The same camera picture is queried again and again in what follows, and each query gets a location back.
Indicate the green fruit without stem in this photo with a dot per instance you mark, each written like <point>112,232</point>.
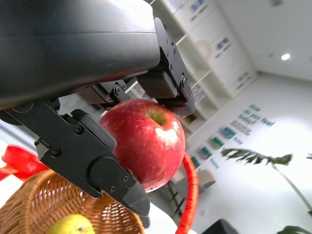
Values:
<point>70,225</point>

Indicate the red printed ribbon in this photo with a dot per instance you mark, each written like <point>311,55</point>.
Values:
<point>22,163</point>

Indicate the round ceiling light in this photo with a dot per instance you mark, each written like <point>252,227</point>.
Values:
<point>285,56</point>

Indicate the white wall shelf unit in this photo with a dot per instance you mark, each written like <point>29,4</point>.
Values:
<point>207,48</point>

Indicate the black object beside table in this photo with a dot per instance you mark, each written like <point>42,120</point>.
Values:
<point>219,228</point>

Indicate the red apple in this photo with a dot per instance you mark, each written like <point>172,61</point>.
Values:
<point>146,151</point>

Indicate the green leafy plant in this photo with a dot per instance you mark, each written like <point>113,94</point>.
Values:
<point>258,157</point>

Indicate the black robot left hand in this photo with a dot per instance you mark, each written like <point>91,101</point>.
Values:
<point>73,48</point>

